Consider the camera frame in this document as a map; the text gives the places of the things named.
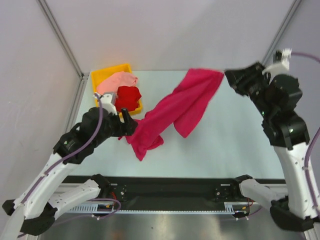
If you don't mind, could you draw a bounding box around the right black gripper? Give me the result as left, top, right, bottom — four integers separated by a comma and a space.
223, 61, 272, 117

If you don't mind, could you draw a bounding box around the red t shirt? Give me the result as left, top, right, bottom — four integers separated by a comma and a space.
115, 86, 142, 112

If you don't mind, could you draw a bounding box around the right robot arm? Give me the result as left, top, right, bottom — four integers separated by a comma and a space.
224, 62, 320, 232

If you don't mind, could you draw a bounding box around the left aluminium frame post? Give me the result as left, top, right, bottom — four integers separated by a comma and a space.
36, 0, 90, 81

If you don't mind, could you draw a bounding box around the aluminium frame post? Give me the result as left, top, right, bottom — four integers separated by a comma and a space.
261, 0, 304, 65
36, 0, 90, 81

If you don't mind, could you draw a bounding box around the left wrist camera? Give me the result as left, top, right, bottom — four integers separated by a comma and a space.
94, 92, 118, 114

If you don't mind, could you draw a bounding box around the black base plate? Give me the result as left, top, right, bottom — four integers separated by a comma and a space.
59, 175, 287, 211

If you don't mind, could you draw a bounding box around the right aluminium frame post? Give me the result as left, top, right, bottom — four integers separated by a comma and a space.
261, 0, 304, 65

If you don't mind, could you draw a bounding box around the magenta t shirt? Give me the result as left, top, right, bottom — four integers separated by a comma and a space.
125, 68, 225, 161

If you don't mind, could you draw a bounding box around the light pink t shirt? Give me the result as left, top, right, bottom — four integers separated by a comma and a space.
96, 71, 138, 95

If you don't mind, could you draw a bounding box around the white slotted cable duct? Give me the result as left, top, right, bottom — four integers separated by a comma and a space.
67, 200, 253, 215

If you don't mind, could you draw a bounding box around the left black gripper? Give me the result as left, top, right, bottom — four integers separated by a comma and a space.
93, 107, 139, 147

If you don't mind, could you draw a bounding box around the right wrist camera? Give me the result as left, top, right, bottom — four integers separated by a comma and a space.
262, 48, 292, 77

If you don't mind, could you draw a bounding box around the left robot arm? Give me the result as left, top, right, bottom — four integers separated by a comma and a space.
0, 107, 138, 240

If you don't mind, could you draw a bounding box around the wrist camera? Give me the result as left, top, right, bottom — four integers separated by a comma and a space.
262, 48, 292, 77
94, 92, 118, 114

